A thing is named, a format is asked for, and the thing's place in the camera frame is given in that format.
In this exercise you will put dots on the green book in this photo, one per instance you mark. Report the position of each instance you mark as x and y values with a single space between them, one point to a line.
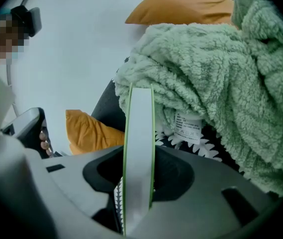
138 133

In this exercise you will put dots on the green fleece blanket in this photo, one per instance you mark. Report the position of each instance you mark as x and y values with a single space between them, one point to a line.
206 71

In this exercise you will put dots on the orange cushion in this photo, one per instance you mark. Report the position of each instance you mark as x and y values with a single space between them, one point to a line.
181 4
91 133

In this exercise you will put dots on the person's head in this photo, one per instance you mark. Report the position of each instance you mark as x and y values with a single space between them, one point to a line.
4 38

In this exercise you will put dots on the person's left hand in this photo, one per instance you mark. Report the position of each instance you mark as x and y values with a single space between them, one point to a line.
45 143

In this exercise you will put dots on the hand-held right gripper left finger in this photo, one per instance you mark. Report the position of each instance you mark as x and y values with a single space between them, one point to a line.
81 183

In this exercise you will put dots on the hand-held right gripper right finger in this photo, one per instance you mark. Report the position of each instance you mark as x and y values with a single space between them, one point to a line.
201 195

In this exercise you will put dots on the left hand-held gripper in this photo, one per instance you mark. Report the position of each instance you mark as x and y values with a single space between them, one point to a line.
27 118

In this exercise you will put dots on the blue hair cap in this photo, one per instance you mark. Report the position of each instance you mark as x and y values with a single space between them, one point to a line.
3 14

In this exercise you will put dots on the black head camera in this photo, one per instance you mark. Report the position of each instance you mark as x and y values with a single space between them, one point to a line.
29 21

